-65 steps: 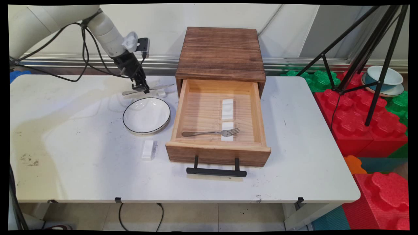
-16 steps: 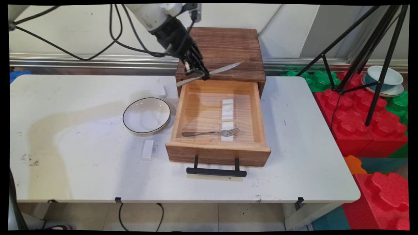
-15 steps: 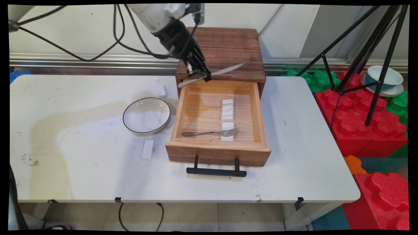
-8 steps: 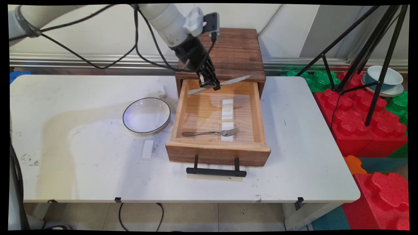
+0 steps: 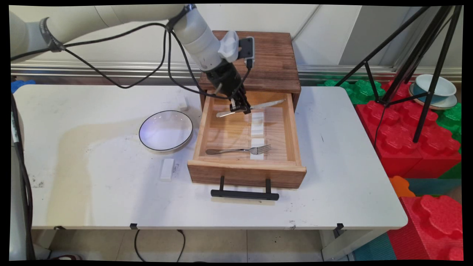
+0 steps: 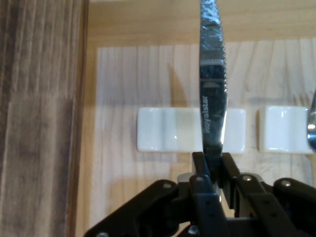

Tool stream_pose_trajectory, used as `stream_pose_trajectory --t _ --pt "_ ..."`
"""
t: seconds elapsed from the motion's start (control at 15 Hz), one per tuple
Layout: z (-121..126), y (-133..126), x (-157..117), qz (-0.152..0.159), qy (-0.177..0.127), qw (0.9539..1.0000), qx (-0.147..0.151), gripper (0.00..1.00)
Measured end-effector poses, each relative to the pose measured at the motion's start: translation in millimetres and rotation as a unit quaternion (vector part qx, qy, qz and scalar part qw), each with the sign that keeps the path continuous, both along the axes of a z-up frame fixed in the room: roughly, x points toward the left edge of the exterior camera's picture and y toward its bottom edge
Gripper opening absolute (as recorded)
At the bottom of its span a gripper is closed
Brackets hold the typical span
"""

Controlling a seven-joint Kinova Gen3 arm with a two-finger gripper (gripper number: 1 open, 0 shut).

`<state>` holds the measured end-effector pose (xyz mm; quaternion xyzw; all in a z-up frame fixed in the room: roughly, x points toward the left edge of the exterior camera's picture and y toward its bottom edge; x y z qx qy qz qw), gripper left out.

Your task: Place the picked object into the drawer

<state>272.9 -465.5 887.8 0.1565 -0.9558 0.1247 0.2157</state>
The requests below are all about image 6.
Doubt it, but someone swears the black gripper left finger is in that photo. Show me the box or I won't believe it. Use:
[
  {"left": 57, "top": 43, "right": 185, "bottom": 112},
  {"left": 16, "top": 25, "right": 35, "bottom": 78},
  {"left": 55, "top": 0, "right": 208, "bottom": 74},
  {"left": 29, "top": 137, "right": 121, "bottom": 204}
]
[{"left": 83, "top": 152, "right": 227, "bottom": 237}]

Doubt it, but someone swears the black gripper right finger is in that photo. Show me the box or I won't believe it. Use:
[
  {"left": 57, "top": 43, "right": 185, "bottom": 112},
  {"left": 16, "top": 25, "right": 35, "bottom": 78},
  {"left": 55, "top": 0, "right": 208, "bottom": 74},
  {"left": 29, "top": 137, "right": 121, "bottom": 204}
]
[{"left": 219, "top": 152, "right": 316, "bottom": 237}]

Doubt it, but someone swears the metal spoon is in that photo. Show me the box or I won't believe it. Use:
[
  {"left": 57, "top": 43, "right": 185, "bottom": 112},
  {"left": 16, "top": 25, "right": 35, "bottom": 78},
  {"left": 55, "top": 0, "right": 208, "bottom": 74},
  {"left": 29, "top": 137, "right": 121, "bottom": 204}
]
[{"left": 198, "top": 0, "right": 228, "bottom": 196}]

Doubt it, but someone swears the white ceramic cutlery rest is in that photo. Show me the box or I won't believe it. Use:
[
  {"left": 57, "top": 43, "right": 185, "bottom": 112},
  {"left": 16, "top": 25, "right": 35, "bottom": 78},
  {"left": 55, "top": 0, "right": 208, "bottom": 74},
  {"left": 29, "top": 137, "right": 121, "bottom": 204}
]
[
  {"left": 258, "top": 105, "right": 316, "bottom": 153},
  {"left": 137, "top": 107, "right": 247, "bottom": 154}
]

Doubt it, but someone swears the steel fork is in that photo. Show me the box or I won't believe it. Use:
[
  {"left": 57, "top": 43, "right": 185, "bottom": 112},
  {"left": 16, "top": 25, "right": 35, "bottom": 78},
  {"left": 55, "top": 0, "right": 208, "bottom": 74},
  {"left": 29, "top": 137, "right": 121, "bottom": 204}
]
[{"left": 292, "top": 87, "right": 316, "bottom": 158}]

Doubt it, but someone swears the dark wooden drawer cabinet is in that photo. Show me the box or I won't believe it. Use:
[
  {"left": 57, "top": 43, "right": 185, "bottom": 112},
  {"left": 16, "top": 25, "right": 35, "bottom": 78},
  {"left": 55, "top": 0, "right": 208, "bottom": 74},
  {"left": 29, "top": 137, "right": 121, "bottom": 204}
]
[{"left": 0, "top": 0, "right": 89, "bottom": 237}]

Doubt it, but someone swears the light wooden drawer, black handle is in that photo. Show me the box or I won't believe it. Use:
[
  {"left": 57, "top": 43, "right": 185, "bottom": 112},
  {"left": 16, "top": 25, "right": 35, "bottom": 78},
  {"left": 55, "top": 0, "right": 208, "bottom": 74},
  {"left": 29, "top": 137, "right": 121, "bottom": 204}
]
[{"left": 74, "top": 0, "right": 316, "bottom": 237}]

